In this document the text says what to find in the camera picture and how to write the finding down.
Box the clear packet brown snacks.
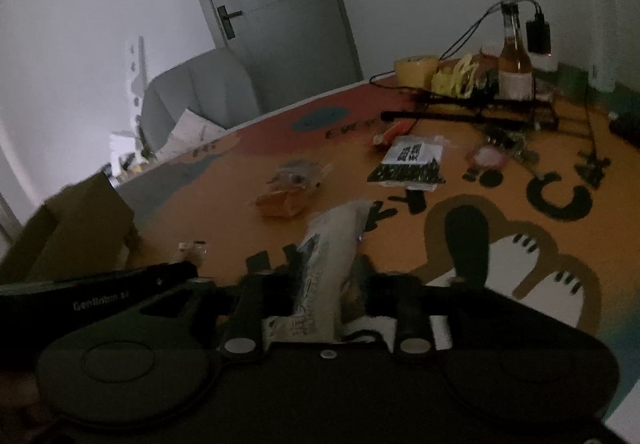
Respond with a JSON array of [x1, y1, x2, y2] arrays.
[[267, 161, 333, 190]]

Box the white perforated board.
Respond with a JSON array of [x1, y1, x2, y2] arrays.
[[125, 36, 146, 135]]

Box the small red packet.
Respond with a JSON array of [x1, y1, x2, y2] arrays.
[[372, 119, 416, 147]]

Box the yellow tape roll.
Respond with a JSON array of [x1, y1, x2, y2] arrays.
[[394, 55, 441, 87]]

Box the black wire rack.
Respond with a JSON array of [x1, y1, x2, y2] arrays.
[[381, 94, 608, 175]]

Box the glass bottle brown liquid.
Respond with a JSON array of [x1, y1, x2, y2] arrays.
[[497, 5, 535, 101]]

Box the white power strip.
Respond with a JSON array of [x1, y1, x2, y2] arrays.
[[480, 44, 560, 72]]

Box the orange snack packet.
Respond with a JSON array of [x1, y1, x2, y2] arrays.
[[256, 189, 311, 219]]

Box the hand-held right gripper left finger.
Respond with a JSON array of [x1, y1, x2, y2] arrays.
[[140, 269, 296, 367]]

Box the black door handle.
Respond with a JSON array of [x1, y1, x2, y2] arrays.
[[217, 5, 243, 40]]

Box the black charger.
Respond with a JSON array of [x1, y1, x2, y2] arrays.
[[526, 14, 552, 56]]

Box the black white snack packet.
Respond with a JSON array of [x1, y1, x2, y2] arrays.
[[366, 136, 447, 185]]

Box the cat printed table mat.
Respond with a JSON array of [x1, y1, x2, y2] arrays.
[[115, 59, 640, 350]]

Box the small pink object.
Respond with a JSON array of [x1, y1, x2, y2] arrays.
[[470, 146, 503, 168]]

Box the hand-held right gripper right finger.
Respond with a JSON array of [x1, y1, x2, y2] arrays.
[[350, 259, 501, 365]]

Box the yellow plastic bag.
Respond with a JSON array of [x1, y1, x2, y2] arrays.
[[432, 54, 481, 99]]

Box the grey chair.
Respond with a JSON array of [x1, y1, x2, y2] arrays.
[[140, 48, 263, 152]]

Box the white clear snack packet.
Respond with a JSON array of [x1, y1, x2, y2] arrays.
[[262, 201, 373, 342]]

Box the brown cardboard box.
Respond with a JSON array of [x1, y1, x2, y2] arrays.
[[0, 172, 141, 284]]

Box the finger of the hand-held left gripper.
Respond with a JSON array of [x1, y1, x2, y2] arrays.
[[125, 261, 198, 295]]

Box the white patterned cushion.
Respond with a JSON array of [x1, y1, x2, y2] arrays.
[[156, 109, 227, 160]]

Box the dark key bunch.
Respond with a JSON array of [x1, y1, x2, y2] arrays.
[[482, 131, 538, 165]]

